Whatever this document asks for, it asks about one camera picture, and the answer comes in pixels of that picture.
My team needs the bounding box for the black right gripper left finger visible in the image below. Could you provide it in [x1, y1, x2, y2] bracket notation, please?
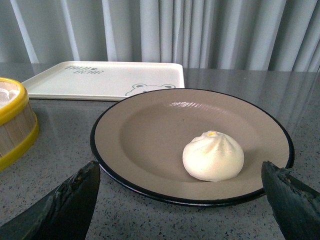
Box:
[0, 161, 100, 240]

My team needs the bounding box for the beige plate with black rim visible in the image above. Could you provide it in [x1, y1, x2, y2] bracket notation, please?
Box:
[90, 88, 295, 206]

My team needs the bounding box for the wooden steamer with yellow rims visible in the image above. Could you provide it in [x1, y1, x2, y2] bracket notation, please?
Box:
[0, 77, 40, 170]

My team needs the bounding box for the white steamer liner cloth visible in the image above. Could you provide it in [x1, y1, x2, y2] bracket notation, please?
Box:
[0, 81, 20, 108]

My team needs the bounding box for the white steamed bun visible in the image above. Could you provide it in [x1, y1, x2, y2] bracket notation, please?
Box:
[182, 130, 244, 182]

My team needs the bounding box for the grey pleated curtain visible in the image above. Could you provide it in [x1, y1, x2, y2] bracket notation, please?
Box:
[0, 0, 320, 72]

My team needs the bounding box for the cream bear tray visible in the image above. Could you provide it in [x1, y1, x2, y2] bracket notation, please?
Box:
[22, 61, 185, 101]

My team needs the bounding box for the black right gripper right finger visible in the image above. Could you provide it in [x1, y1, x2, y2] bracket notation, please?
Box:
[261, 161, 320, 240]

